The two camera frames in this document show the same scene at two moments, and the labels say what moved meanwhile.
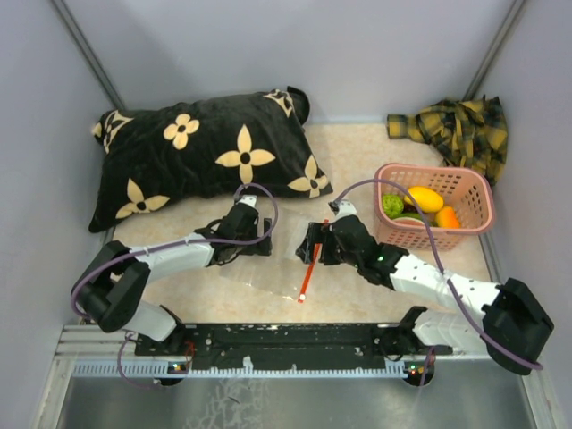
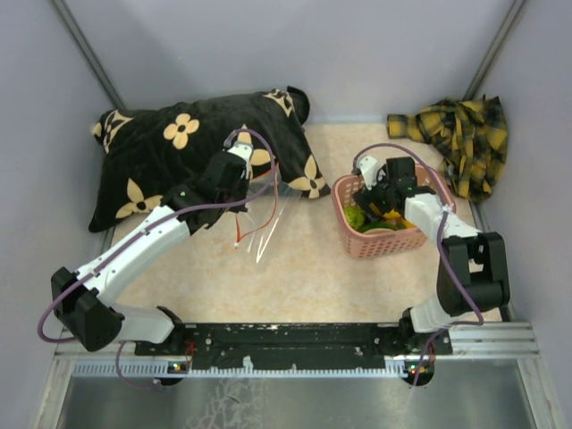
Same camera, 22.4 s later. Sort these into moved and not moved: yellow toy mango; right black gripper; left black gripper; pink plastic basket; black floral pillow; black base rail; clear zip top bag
Moved: yellow toy mango; clear zip top bag; right black gripper; left black gripper; pink plastic basket
Not moved: black floral pillow; black base rail
